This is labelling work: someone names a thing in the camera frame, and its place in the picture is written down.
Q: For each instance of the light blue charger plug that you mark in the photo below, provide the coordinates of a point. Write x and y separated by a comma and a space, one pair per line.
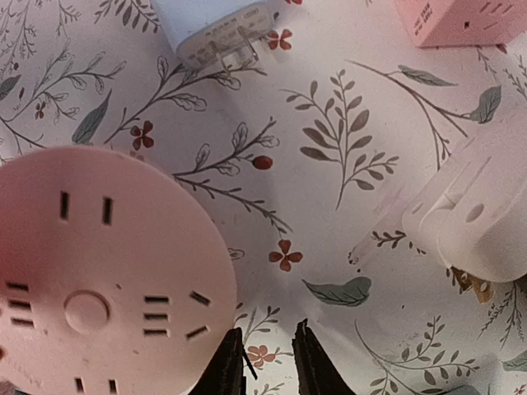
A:
204, 32

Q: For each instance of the pink cube plug adapter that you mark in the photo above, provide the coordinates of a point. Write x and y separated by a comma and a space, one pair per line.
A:
459, 23

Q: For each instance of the white plug adapter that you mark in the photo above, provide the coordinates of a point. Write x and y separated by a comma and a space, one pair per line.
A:
470, 217

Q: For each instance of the pink round power strip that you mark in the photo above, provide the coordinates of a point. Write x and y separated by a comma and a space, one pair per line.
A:
114, 280

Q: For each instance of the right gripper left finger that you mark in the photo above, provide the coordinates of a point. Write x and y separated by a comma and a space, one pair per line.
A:
224, 374

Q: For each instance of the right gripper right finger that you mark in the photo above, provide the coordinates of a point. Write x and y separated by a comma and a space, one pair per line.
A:
316, 372

